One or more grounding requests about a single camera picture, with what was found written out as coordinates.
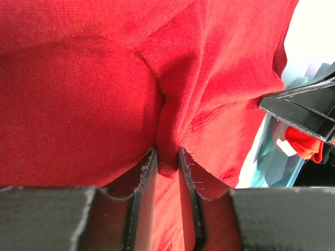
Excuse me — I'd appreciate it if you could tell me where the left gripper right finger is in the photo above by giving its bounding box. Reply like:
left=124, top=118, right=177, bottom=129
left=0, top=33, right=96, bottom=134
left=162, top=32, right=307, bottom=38
left=178, top=147, right=334, bottom=250

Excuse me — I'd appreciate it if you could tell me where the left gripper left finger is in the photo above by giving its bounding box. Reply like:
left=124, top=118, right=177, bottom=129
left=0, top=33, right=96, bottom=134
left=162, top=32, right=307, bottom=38
left=1, top=148, right=157, bottom=250

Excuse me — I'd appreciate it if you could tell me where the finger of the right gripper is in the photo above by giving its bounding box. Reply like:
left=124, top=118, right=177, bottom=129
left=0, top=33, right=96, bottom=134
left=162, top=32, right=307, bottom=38
left=312, top=62, right=334, bottom=82
left=259, top=78, right=334, bottom=143

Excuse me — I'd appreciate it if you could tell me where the dark red t-shirt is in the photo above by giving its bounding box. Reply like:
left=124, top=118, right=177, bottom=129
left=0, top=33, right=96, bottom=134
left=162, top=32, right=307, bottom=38
left=1, top=1, right=297, bottom=250

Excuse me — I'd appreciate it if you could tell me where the bright red garment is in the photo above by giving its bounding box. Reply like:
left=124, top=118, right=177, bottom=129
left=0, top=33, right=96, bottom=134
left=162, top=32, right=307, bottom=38
left=274, top=127, right=324, bottom=163

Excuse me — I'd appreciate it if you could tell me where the black garment in bin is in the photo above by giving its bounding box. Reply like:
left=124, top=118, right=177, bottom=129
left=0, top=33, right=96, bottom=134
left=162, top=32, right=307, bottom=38
left=294, top=144, right=334, bottom=187

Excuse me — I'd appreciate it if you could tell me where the clear plastic bin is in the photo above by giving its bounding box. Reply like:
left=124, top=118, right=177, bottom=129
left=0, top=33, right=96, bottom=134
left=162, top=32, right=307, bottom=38
left=250, top=61, right=330, bottom=188

